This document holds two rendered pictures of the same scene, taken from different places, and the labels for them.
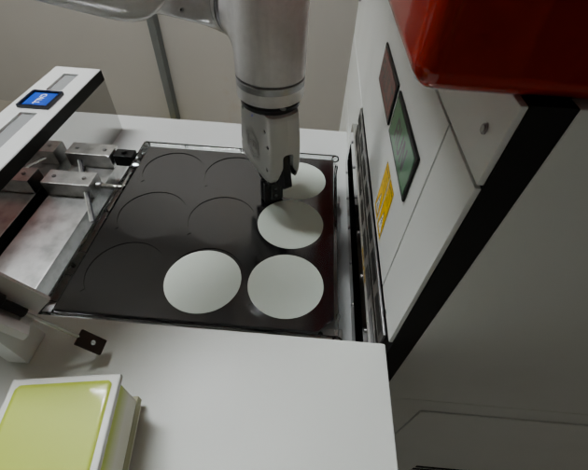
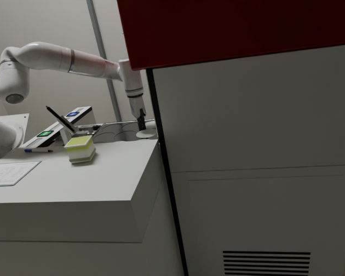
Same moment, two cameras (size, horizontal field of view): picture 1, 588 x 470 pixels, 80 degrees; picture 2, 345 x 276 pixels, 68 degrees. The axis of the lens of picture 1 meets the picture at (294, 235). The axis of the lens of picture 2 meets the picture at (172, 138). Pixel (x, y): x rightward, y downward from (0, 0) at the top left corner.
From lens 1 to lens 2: 0.76 m
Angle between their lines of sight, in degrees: 26
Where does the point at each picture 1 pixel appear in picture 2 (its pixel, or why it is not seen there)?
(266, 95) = (131, 92)
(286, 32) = (133, 76)
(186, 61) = (129, 116)
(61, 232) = not seen: hidden behind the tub
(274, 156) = (136, 108)
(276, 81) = (133, 87)
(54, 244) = not seen: hidden behind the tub
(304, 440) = (131, 151)
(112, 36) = (96, 111)
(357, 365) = (149, 142)
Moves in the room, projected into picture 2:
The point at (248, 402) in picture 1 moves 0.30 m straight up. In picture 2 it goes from (120, 149) to (98, 64)
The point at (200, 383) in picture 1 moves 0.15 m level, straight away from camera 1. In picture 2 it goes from (109, 148) to (99, 136)
